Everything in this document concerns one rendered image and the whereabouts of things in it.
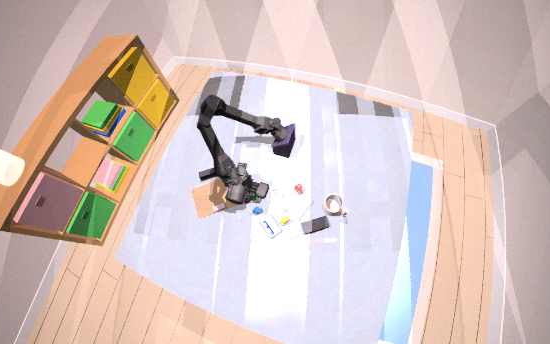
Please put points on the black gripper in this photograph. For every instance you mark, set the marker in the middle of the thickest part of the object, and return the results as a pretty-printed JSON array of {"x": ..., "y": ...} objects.
[{"x": 259, "y": 190}]

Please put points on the grey mug with tan handle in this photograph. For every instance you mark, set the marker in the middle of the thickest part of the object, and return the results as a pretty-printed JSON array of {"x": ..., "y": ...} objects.
[{"x": 333, "y": 204}]

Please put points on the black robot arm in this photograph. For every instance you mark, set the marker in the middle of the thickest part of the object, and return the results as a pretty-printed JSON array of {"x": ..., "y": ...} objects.
[{"x": 223, "y": 164}]

